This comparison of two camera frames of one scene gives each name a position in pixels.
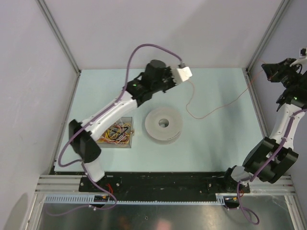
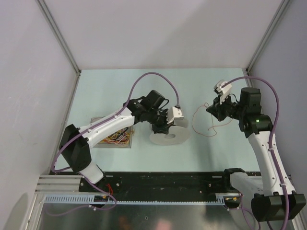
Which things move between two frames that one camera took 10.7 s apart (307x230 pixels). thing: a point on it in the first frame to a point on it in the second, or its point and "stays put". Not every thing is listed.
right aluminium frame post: [281, 8] stays put
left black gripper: [168, 72] to [164, 127]
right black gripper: [274, 71] to [216, 109]
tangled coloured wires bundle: [118, 132] stays put
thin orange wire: [222, 107] to [213, 126]
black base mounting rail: [196, 186] stays put
